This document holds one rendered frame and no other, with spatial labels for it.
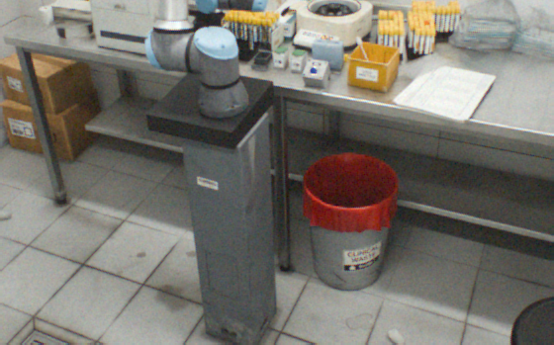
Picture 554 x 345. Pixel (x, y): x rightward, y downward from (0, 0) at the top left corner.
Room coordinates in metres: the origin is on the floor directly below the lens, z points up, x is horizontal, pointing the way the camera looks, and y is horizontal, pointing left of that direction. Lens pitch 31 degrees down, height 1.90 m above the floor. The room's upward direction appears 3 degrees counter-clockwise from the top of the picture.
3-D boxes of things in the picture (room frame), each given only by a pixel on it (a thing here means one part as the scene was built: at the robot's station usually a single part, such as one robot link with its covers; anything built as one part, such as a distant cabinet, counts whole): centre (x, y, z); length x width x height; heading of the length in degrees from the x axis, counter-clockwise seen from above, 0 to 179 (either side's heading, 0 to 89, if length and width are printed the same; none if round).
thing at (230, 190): (1.65, 0.09, 0.44); 0.20 x 0.20 x 0.87; 63
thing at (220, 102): (1.65, 0.09, 0.99); 0.15 x 0.15 x 0.10
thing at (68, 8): (2.61, 0.73, 0.90); 0.25 x 0.11 x 0.05; 63
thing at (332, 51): (1.97, -0.27, 0.92); 0.10 x 0.07 x 0.10; 69
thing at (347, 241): (1.92, -0.34, 0.22); 0.38 x 0.37 x 0.44; 63
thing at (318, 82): (1.87, -0.22, 0.92); 0.13 x 0.07 x 0.08; 153
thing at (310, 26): (2.22, -0.31, 0.94); 0.30 x 0.24 x 0.12; 144
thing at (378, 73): (1.87, -0.40, 0.92); 0.13 x 0.13 x 0.10; 60
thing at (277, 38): (2.21, -0.02, 0.91); 0.20 x 0.10 x 0.07; 63
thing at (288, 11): (2.34, -0.17, 0.92); 0.24 x 0.12 x 0.10; 153
